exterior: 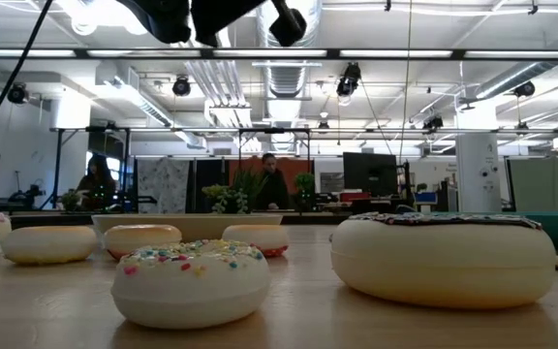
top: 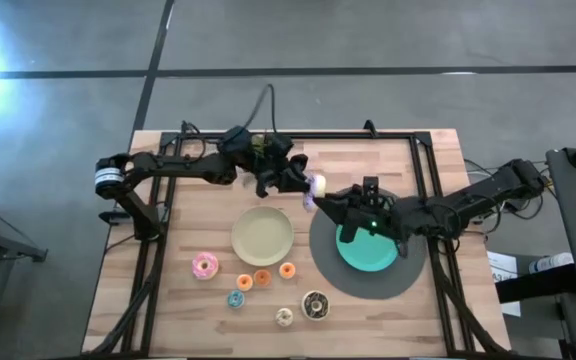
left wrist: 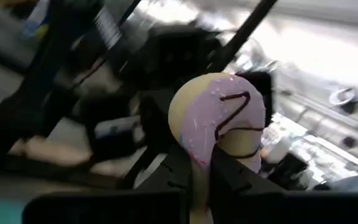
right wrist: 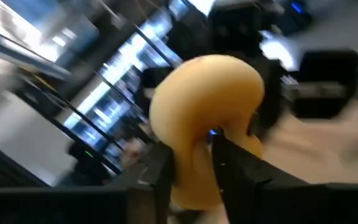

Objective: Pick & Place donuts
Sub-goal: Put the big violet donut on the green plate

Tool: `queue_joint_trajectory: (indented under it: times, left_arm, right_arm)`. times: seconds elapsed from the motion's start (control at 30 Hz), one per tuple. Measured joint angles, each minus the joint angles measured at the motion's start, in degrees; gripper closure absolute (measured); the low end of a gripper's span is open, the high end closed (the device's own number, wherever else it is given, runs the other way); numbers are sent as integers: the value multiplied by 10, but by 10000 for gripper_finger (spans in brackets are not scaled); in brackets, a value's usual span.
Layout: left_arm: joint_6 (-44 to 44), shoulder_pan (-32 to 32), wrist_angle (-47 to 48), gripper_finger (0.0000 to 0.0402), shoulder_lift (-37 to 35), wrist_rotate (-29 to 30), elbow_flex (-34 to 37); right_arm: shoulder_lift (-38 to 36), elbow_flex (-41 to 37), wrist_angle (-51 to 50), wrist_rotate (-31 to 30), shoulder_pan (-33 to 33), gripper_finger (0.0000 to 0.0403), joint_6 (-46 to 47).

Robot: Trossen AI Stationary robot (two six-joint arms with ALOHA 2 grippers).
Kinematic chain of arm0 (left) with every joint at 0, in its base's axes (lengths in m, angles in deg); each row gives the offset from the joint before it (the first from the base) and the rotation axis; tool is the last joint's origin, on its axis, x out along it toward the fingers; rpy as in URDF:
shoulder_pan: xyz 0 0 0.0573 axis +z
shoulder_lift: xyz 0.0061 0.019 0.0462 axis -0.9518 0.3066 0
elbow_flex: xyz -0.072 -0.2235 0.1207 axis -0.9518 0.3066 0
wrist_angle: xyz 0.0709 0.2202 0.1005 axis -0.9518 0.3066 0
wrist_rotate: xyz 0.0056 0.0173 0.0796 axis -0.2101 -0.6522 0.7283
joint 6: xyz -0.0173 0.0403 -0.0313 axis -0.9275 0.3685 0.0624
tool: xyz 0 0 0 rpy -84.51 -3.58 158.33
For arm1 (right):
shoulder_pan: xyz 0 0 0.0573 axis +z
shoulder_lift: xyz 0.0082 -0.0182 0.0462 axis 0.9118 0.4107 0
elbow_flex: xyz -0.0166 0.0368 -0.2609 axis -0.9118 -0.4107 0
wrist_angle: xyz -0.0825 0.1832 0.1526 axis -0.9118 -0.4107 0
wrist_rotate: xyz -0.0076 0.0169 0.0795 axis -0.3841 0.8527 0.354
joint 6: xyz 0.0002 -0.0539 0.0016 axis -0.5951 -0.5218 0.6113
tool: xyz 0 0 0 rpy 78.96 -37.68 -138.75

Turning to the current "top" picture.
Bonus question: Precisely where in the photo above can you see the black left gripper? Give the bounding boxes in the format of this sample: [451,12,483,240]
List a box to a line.
[248,142,315,199]

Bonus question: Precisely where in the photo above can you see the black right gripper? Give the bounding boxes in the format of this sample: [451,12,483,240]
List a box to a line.
[312,189,410,257]

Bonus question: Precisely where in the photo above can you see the lilac frosted donut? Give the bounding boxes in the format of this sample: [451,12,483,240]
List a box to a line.
[301,173,328,213]

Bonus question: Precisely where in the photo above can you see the large pink frosted donut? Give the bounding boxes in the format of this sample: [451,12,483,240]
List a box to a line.
[191,251,220,281]

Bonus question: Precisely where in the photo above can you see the small white sprinkle donut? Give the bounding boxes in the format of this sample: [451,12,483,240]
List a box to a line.
[274,307,295,328]

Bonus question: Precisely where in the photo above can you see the teal round plate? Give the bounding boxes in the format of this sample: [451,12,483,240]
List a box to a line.
[335,223,401,274]

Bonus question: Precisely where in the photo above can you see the cream round plate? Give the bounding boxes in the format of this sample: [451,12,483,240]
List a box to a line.
[230,205,296,268]

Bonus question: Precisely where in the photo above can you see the grey round placemat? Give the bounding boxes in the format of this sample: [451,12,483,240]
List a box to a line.
[308,187,428,301]

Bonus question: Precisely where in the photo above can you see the large chocolate frosted donut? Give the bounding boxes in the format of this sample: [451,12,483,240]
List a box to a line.
[301,289,331,322]

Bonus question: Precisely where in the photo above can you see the small blue frosted donut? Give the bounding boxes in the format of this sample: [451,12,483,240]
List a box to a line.
[226,289,246,310]

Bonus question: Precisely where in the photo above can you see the white paper sheet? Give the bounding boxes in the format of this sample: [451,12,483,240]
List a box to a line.
[486,249,523,318]

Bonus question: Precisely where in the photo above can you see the white bottle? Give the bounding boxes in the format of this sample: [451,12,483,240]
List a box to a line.
[527,252,576,275]

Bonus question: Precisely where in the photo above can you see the black side stand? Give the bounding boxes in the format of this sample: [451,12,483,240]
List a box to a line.
[0,197,49,351]

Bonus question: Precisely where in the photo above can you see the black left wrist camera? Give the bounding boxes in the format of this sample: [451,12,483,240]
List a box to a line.
[265,132,295,158]

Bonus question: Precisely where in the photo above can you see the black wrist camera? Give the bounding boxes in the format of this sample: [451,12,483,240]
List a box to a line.
[265,132,295,158]
[362,175,381,202]

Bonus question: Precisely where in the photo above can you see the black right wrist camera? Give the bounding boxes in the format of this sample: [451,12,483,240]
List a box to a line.
[362,175,381,202]

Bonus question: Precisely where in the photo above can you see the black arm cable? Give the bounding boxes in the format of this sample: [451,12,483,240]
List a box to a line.
[240,83,280,137]

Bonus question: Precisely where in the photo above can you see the black aluminium rig frame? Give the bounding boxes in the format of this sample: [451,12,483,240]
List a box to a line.
[87,119,508,359]

